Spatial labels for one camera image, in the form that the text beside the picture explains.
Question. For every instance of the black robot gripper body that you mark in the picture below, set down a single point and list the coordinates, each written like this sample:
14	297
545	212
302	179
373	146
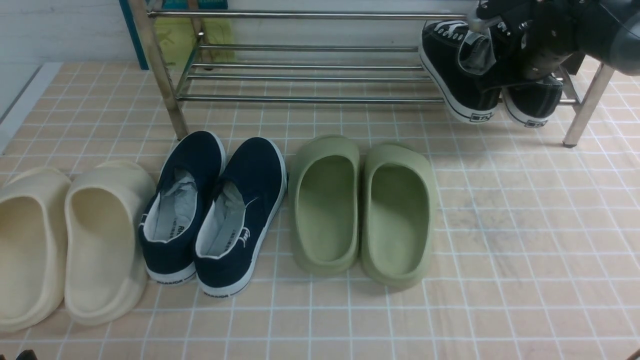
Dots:
543	35

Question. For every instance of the black canvas sneaker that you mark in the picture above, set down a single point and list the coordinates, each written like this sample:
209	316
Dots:
455	57
530	105

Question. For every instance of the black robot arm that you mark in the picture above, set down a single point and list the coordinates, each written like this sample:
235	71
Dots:
612	32

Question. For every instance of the right navy canvas shoe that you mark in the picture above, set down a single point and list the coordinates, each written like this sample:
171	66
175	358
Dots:
243	203

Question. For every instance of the navy canvas shoe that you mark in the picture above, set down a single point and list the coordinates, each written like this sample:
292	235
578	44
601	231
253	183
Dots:
172	219
243	203

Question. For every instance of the silver metal shoe rack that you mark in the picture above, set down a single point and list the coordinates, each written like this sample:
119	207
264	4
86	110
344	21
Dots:
142	16

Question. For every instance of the left navy canvas shoe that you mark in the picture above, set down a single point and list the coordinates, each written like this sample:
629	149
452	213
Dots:
172	219

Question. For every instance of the right green foam slipper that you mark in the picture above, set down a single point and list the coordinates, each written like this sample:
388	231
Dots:
399	200

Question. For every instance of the green foam slipper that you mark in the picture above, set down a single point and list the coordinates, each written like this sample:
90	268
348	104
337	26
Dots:
399	200
323	192

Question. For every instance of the left green foam slipper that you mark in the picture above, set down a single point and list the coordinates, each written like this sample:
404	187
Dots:
323	192

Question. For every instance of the blue yellow-green book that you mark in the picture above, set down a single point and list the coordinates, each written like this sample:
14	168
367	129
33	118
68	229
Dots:
176	35

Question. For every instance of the right cream foam slipper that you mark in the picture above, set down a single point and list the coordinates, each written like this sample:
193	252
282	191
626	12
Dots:
105	269

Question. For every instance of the cream foam slipper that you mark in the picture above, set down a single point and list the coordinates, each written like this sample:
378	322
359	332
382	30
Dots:
33	247
105	269

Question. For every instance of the left cream foam slipper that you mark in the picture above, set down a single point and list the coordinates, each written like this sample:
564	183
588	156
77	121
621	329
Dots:
33	247

